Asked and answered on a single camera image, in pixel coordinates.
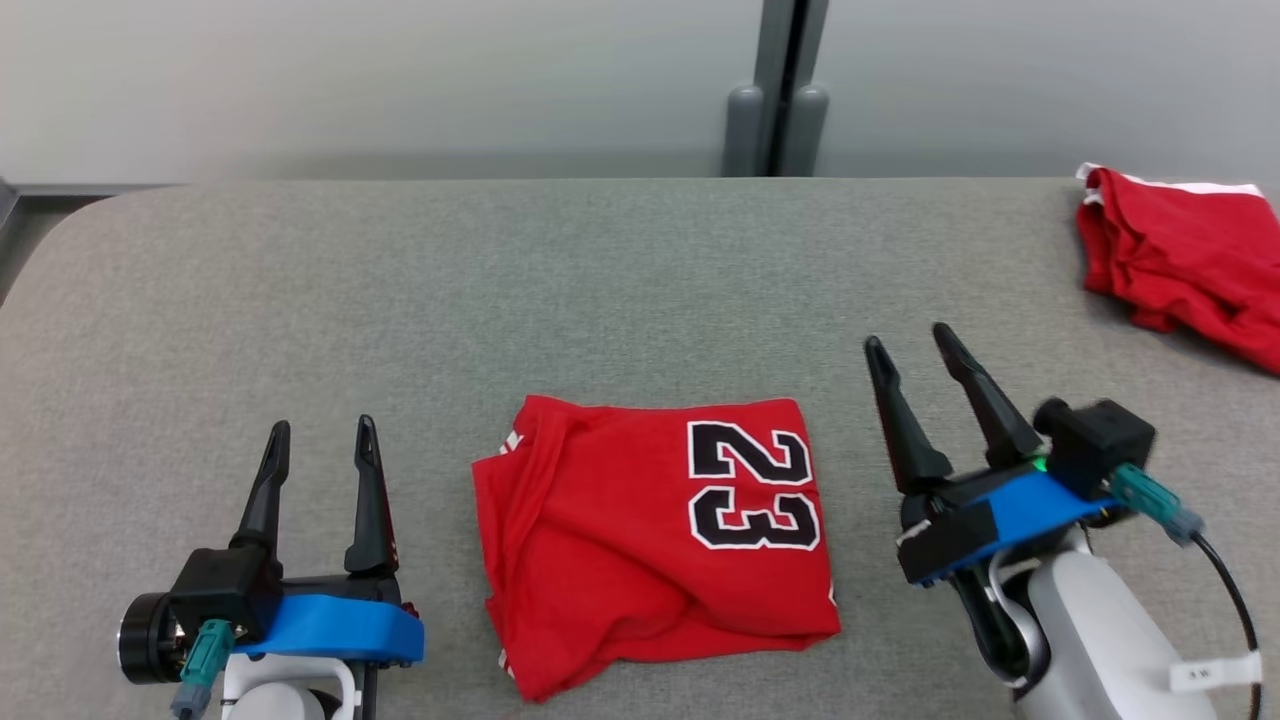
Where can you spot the red shorts with white stripe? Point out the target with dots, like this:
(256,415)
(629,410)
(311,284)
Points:
(1190,250)

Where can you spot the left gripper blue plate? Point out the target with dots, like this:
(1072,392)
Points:
(340,625)

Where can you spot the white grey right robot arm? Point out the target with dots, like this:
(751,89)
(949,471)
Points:
(1100,640)

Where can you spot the red jersey number 23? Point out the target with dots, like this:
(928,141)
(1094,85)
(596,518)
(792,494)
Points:
(600,540)

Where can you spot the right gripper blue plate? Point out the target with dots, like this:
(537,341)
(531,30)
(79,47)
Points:
(1020,505)

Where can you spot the grey partition post with slot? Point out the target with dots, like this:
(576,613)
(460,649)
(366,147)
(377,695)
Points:
(775,120)

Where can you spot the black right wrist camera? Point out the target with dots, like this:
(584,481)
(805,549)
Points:
(1095,445)

